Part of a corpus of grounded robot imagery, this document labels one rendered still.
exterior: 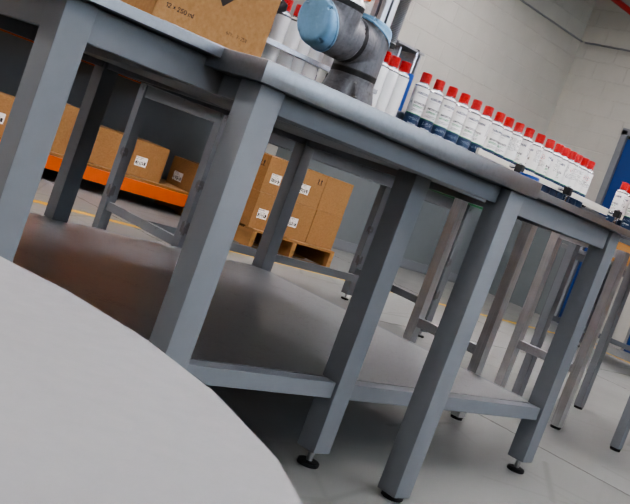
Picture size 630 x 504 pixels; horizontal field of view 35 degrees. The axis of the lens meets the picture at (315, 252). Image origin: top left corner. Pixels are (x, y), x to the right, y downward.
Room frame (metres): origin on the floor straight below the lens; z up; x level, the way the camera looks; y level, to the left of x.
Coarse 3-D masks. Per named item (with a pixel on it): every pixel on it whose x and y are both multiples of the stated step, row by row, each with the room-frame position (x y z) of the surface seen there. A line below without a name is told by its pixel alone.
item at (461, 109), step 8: (464, 96) 3.38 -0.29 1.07; (456, 104) 3.37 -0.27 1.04; (464, 104) 3.38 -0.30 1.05; (456, 112) 3.37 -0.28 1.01; (464, 112) 3.37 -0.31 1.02; (456, 120) 3.37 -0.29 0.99; (464, 120) 3.38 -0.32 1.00; (448, 128) 3.37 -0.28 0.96; (456, 128) 3.37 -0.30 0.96; (448, 136) 3.37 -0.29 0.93; (456, 136) 3.37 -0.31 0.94
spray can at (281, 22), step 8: (288, 0) 2.73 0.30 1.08; (288, 8) 2.73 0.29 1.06; (280, 16) 2.72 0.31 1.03; (288, 16) 2.73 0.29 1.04; (280, 24) 2.72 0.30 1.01; (288, 24) 2.74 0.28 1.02; (272, 32) 2.72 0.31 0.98; (280, 32) 2.72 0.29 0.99; (280, 40) 2.73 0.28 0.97; (264, 48) 2.72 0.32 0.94; (272, 48) 2.72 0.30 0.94; (264, 56) 2.72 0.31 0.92; (272, 56) 2.72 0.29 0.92
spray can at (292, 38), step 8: (296, 8) 2.77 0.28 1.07; (296, 16) 2.76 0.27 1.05; (296, 24) 2.75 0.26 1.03; (288, 32) 2.76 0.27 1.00; (296, 32) 2.76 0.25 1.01; (288, 40) 2.75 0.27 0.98; (296, 40) 2.76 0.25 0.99; (296, 48) 2.77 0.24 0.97; (280, 56) 2.75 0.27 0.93; (288, 56) 2.76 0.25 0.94; (280, 64) 2.75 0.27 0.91; (288, 64) 2.76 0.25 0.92
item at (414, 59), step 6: (396, 48) 3.23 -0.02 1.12; (396, 54) 3.22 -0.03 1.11; (402, 54) 3.31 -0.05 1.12; (408, 54) 3.29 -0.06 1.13; (414, 54) 3.27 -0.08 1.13; (408, 60) 3.28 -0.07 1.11; (414, 60) 3.23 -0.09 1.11; (414, 66) 3.26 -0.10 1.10; (414, 72) 3.26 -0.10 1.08; (396, 114) 3.21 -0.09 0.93; (402, 114) 3.23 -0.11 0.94
